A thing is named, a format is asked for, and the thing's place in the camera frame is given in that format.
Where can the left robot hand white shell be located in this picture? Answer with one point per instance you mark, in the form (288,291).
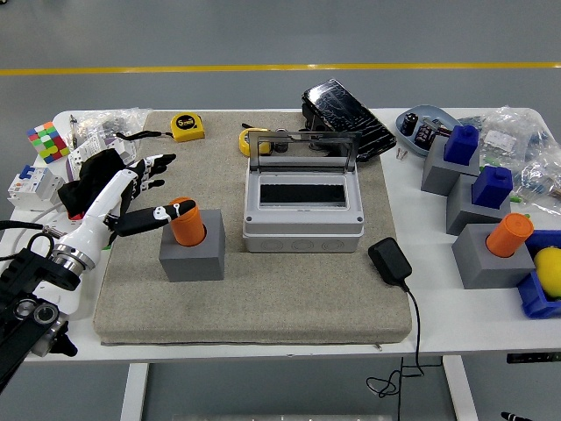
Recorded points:
(103,206)

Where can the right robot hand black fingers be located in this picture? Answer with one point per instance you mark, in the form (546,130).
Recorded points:
(510,415)

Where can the orange cylinder battery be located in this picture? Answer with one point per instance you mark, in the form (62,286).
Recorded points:
(510,237)
(188,228)

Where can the light grey electrical box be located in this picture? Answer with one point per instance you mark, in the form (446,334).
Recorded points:
(302,237)

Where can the smoky transparent box lid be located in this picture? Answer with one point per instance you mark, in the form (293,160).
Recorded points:
(307,160)

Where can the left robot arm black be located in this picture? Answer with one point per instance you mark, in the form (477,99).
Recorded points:
(26,267)

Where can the small black cylinder battery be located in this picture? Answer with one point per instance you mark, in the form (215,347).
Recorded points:
(280,147)

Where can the black cloth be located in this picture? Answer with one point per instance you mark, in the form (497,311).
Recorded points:
(94,169)

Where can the black table control panel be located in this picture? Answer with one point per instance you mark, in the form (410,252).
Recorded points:
(532,358)

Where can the white purple breaker modules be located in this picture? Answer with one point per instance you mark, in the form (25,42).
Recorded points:
(87,147)

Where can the white circuit breaker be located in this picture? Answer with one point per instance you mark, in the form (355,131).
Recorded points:
(30,188)

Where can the clear pen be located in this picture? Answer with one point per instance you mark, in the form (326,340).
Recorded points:
(73,131)

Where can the white-framed colourful puzzle cube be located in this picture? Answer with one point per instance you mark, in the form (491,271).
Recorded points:
(48,142)

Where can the grey block with round hole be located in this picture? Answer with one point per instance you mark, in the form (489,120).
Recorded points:
(193,263)

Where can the white table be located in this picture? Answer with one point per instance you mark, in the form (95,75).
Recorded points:
(438,324)

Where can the square yellow tape measure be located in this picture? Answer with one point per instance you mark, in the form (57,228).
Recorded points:
(188,127)

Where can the blue plastic bin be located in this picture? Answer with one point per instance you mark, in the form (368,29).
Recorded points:
(532,294)

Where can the grey block holder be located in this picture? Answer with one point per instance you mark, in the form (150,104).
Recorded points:
(486,272)
(436,175)
(462,210)

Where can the yellow ball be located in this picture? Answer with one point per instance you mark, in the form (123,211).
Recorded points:
(550,272)

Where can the round yellow black tape measure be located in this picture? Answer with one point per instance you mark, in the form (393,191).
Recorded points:
(243,142)

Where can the grey-brown mat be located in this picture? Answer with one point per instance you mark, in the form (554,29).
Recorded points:
(245,298)

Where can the black power adapter plug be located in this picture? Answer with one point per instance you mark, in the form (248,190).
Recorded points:
(390,261)

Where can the small green connector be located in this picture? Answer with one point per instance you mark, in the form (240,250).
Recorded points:
(517,198)

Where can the blue block with knob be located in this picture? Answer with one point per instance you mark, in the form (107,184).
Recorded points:
(460,147)
(493,188)

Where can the clear plastic bag of parts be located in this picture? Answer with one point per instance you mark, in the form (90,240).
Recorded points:
(508,136)
(537,180)

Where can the glossy black case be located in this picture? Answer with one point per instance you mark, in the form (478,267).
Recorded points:
(346,114)

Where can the blue-grey oval tray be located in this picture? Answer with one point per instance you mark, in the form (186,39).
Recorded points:
(412,142)

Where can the black capacitor cylinder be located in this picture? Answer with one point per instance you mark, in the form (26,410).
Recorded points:
(424,133)
(409,123)

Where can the small metal clip part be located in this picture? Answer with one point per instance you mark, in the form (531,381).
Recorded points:
(440,127)

